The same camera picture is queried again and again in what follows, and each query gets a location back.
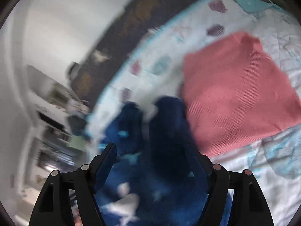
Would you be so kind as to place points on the dark deer print headboard cover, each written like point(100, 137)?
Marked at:
point(119, 40)

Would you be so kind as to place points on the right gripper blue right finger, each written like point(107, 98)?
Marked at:
point(248, 207)

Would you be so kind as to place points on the green cushion left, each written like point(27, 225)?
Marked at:
point(78, 143)

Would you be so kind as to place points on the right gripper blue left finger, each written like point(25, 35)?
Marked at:
point(53, 204)

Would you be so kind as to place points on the white seashell print quilt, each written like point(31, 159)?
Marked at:
point(155, 70)

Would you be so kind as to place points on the pile of teal clothes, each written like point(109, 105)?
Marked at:
point(77, 124)

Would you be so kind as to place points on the pink knit garment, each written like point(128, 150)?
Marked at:
point(235, 95)

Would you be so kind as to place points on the navy fleece star robe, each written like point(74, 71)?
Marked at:
point(153, 180)

